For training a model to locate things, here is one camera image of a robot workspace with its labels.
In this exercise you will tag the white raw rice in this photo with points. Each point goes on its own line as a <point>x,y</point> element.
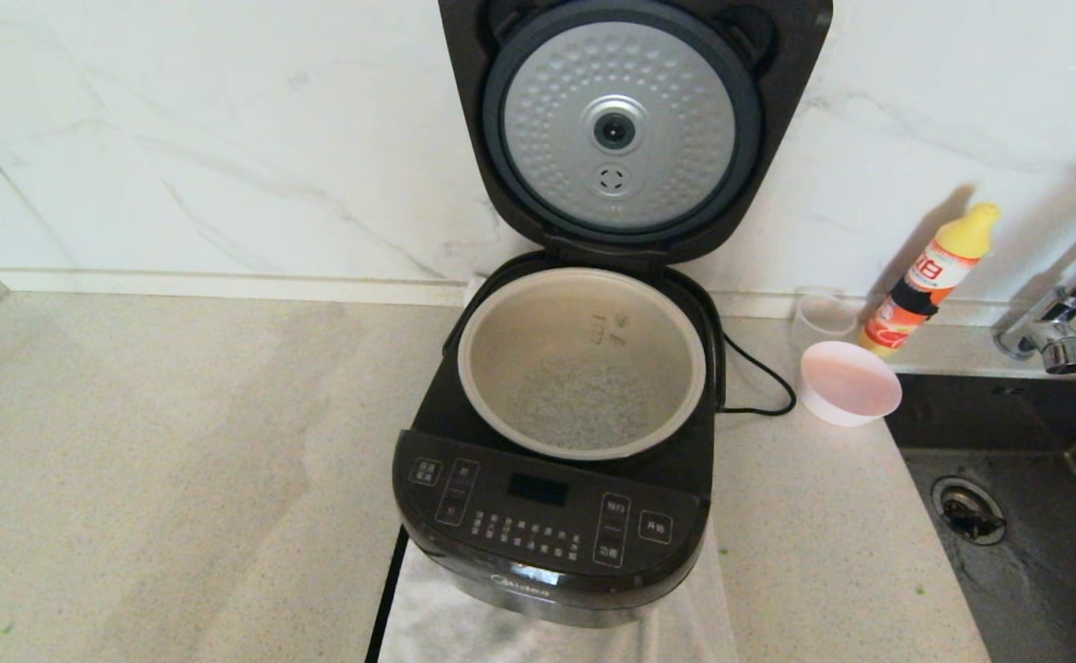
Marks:
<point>584,414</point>

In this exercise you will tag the black rice cooker lid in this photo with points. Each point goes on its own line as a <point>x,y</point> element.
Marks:
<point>483,110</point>

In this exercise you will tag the pink plastic bowl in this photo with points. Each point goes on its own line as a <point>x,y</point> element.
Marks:
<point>851,382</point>

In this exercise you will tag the grey inner pot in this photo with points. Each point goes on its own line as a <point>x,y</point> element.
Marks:
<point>520,341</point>

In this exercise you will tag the black rice cooker base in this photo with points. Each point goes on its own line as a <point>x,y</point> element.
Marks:
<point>547,543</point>

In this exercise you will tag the clear plastic measuring cup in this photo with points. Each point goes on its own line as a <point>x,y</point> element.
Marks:
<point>819,318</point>

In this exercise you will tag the black strip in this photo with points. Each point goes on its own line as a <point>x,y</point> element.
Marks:
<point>389,599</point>

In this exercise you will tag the white translucent mat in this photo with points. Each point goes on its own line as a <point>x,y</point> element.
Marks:
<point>427,631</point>

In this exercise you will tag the yellow capped detergent bottle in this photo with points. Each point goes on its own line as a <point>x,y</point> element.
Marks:
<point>916,285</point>

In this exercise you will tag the metal sink drain strainer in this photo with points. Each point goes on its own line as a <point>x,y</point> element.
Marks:
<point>966,511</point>

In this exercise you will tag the chrome faucet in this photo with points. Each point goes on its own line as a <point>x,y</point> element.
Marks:
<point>1054,341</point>

